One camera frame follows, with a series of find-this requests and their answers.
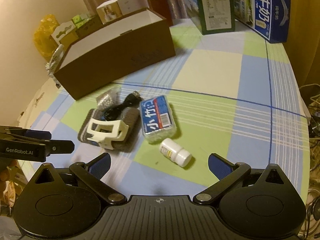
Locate white plastic holder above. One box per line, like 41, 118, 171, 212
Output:
87, 118, 129, 150

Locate white pill bottle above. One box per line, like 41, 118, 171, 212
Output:
159, 138, 193, 167

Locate black USB cable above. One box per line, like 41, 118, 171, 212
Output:
100, 90, 142, 122

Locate grey knitted cloth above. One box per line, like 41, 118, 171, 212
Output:
78, 107, 140, 152

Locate clear bag of beads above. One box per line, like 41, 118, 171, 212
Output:
96, 87, 121, 111

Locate clear blue toothpick box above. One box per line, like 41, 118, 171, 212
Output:
139, 95, 177, 144

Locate person's left hand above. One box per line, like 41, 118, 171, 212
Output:
0, 160, 17, 200

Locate checkered bed sheet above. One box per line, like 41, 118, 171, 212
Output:
18, 18, 313, 205

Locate crumpled white plastic bag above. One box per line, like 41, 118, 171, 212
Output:
46, 44, 64, 88

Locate yellow plastic bag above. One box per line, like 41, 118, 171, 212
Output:
33, 14, 60, 62

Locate white yellow hang-tab box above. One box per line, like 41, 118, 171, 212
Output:
51, 21, 79, 49

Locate brown open cardboard box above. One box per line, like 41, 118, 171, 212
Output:
54, 8, 176, 100

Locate green white small boxes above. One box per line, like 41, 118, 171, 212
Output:
72, 13, 92, 29

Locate brown corrugated cardboard box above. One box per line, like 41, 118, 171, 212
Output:
76, 15, 103, 38

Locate green white milk carton box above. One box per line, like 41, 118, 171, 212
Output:
183, 0, 235, 35

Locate white photo product box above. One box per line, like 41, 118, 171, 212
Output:
96, 0, 135, 24

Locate dark red paper bag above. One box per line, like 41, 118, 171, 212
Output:
148, 0, 174, 27

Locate blue white milk carton box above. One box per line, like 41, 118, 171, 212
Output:
230, 0, 292, 43

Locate tangled cables on floor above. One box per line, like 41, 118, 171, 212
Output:
299, 83, 320, 238

